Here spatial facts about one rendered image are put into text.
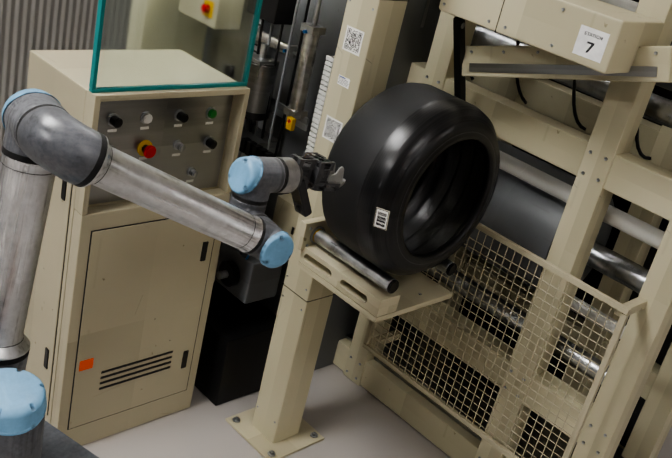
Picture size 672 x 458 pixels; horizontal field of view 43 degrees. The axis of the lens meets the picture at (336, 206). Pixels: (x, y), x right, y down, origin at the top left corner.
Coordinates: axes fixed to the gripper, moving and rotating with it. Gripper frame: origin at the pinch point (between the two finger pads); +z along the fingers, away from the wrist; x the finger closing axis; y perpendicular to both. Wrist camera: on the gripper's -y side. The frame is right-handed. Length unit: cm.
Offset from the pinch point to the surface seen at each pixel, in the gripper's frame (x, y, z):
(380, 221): -9.7, -7.4, 10.0
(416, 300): -9, -36, 42
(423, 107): -2.0, 23.9, 21.8
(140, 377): 57, -100, -1
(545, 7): -13, 59, 46
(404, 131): -4.3, 17.3, 13.9
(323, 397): 38, -113, 79
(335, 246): 12.9, -27.5, 23.1
